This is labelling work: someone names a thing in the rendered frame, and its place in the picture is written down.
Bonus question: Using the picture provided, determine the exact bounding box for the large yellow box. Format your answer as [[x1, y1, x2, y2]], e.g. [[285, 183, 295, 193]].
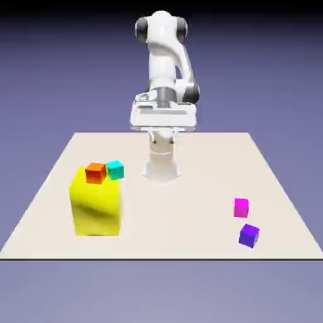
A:
[[69, 165, 124, 237]]

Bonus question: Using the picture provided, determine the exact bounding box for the small orange cube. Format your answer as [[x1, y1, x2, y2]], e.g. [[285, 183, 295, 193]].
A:
[[85, 162, 108, 185]]

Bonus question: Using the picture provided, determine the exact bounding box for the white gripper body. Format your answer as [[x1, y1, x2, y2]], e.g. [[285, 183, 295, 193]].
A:
[[129, 100, 197, 132]]

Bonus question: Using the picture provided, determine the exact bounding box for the small cyan cube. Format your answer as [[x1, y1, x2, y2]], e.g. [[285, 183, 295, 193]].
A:
[[105, 160, 125, 181]]

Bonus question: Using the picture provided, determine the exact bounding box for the small purple cube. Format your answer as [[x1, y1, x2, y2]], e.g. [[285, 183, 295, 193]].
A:
[[238, 223, 261, 249]]

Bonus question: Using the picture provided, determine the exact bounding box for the small magenta cube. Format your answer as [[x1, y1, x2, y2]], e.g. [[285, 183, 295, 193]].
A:
[[233, 197, 250, 219]]

